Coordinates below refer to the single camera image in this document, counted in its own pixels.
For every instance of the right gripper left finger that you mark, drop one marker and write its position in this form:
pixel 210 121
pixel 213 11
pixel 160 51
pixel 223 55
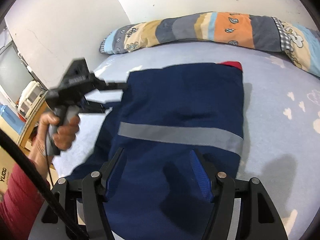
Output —
pixel 83 201

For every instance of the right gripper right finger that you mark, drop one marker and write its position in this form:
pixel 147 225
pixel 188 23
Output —
pixel 258 217

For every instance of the navy blue work jacket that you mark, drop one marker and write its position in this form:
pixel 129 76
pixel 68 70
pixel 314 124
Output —
pixel 163 115

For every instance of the red sleeve forearm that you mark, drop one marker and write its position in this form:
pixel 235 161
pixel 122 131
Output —
pixel 20 206

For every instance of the person's left hand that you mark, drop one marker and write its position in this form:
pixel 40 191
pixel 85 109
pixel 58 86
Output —
pixel 63 139

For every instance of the wooden side table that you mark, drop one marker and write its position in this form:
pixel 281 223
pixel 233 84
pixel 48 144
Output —
pixel 23 140

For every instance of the light blue cloud bedsheet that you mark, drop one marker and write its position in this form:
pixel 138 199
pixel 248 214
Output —
pixel 281 122

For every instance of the cardboard box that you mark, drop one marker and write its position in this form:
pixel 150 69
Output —
pixel 6 166

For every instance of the patchwork long pillow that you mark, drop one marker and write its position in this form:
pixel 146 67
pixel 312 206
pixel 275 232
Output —
pixel 264 33

